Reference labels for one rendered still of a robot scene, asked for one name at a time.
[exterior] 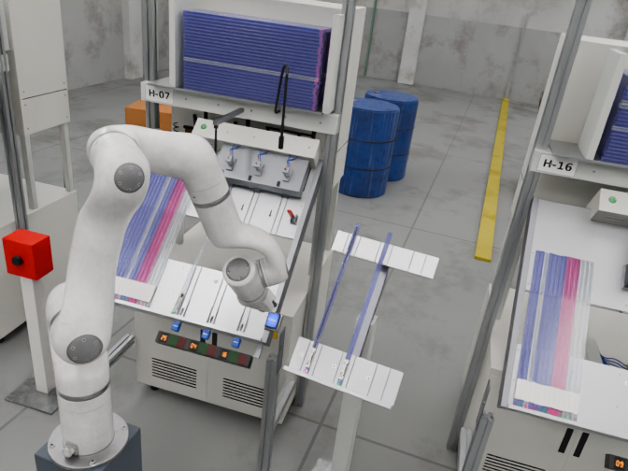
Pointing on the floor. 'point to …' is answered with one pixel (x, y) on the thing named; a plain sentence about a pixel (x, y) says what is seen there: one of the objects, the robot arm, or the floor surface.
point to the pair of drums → (378, 142)
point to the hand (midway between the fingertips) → (262, 306)
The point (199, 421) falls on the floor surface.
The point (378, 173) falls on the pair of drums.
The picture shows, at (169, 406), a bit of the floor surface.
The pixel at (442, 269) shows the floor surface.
